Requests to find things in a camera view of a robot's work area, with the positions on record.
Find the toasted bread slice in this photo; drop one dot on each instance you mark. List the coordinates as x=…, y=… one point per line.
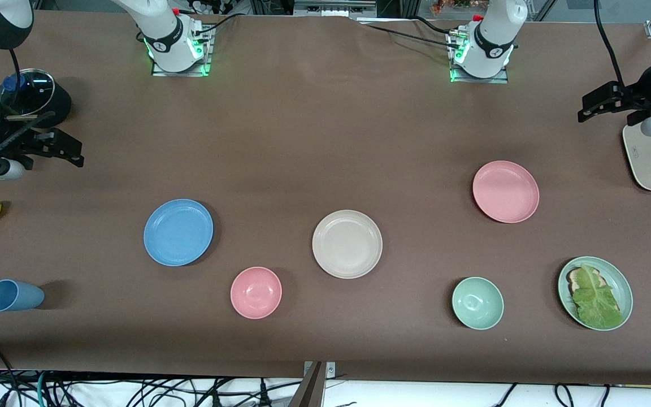
x=573, y=277

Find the blue plate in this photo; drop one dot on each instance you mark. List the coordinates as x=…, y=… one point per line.
x=178, y=232

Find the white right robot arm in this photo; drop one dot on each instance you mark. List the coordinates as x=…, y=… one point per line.
x=161, y=28

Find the green plate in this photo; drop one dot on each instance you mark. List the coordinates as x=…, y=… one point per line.
x=622, y=282

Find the small green bowl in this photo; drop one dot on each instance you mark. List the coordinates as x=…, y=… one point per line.
x=477, y=303

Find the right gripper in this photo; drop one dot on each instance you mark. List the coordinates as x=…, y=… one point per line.
x=13, y=142

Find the small pink bowl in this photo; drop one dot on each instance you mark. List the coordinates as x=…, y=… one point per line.
x=256, y=293

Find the beige plate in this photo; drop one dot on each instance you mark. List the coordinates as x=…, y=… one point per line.
x=347, y=244

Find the blue cup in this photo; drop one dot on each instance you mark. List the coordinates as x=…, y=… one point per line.
x=14, y=295

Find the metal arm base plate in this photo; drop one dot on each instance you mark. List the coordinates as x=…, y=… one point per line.
x=181, y=73
x=481, y=80

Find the pink plate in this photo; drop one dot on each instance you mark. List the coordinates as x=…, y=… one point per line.
x=505, y=192

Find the grey metal post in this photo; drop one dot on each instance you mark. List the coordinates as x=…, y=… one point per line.
x=311, y=390

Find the glass pot lid blue knob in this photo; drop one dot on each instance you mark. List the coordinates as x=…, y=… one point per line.
x=34, y=90

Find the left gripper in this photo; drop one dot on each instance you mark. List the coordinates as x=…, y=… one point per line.
x=637, y=95

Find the green lettuce leaf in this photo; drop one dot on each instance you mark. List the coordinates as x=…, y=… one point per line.
x=597, y=299

